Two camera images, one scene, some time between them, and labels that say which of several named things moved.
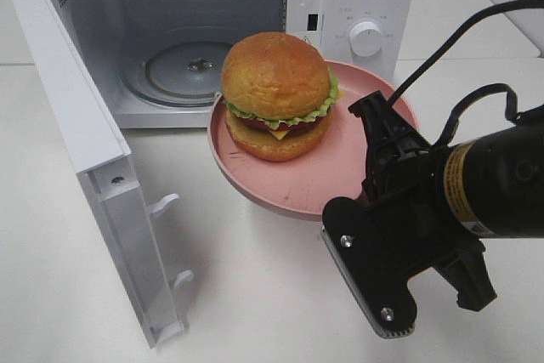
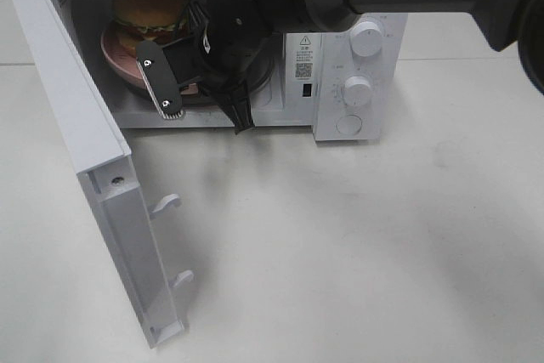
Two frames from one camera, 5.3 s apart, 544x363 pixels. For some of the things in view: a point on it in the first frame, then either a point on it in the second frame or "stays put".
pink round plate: (307, 187) -> (126, 64)
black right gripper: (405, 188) -> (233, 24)
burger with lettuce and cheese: (279, 93) -> (144, 18)
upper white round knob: (365, 39) stays put
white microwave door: (101, 155) stays put
